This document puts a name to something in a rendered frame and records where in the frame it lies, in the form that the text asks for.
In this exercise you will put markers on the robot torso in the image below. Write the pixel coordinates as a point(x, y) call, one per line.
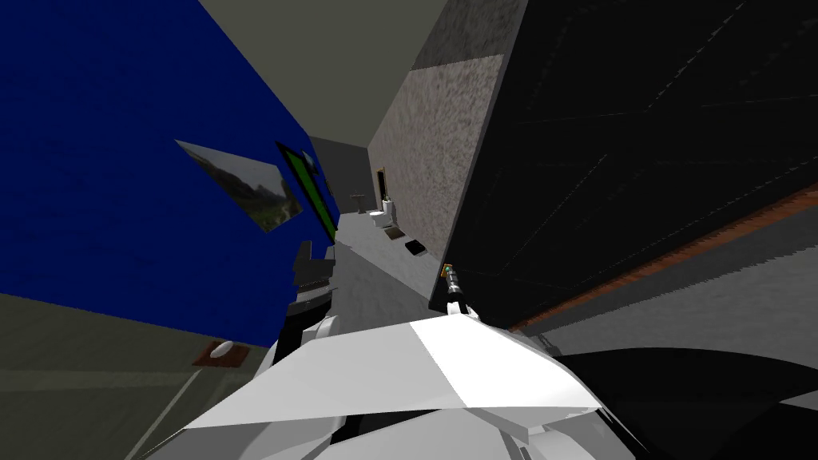
point(409, 370)

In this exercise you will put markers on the small brown pedestal stand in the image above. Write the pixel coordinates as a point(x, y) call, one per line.
point(358, 202)

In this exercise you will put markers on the dark grey floor mat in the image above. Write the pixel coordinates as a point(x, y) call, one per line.
point(394, 233)

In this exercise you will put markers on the black floor mat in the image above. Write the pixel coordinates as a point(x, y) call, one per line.
point(415, 247)

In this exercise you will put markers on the green panel with black frame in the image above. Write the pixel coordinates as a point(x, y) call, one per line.
point(311, 190)

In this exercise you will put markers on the white toilet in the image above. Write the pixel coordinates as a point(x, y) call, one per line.
point(383, 215)

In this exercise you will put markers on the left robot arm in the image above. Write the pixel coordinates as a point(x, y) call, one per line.
point(295, 326)

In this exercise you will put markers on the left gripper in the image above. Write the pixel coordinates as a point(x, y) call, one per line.
point(313, 271)

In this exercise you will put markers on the landscape picture on wall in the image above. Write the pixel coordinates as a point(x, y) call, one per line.
point(249, 182)

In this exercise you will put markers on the white oval object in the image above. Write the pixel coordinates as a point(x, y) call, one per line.
point(222, 349)

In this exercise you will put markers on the brown rectangular mat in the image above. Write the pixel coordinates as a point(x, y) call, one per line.
point(238, 358)

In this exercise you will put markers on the dark doorway with brown frame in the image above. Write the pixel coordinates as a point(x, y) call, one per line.
point(381, 185)

